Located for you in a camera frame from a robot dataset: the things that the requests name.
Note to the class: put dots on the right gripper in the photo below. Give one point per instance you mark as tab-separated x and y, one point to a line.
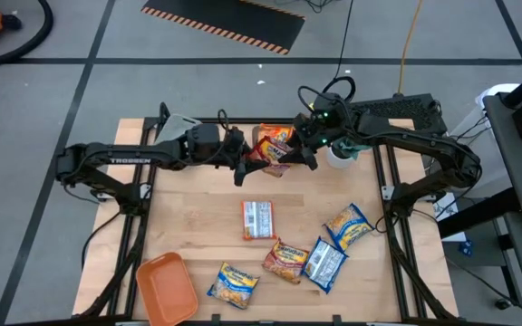
329	129

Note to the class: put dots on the black computer case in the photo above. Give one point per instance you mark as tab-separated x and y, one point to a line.
401	108

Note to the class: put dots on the black caster wheel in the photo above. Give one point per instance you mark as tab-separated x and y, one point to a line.
502	304

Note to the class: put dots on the blue Maruchan noodle packet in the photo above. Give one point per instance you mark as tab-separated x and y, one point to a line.
348	226
232	285
325	265

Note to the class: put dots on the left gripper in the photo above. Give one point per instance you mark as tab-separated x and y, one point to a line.
234	145

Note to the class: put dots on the white paper sheet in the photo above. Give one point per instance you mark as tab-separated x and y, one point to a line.
449	226

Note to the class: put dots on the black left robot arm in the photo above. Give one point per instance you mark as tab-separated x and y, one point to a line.
129	158

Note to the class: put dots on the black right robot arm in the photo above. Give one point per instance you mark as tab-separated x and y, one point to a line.
424	142

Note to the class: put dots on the black hazard-striped floor mat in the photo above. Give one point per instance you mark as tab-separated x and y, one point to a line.
225	20

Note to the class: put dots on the black desk leg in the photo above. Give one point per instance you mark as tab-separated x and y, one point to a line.
474	217

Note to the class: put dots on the grey plastic bin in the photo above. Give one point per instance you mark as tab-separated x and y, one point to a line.
175	127

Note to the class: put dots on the white waste bin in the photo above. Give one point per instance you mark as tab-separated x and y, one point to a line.
492	93

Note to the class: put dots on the orange plastic bin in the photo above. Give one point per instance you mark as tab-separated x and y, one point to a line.
166	290

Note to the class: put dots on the orange Maruchan noodle packet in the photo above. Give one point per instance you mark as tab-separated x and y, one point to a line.
272	151
258	220
275	132

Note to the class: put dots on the small blue object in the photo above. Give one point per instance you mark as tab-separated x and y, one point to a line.
467	248

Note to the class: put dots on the brown plastic bin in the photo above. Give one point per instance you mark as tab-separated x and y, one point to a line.
255	134

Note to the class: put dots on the grey desk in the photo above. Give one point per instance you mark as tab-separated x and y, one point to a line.
519	181

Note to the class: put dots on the red Maruchan noodle packet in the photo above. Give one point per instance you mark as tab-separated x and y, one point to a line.
285	262

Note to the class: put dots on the black aluminium table frame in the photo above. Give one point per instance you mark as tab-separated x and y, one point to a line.
164	112

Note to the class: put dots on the white plant pot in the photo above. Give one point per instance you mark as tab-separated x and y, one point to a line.
337	160

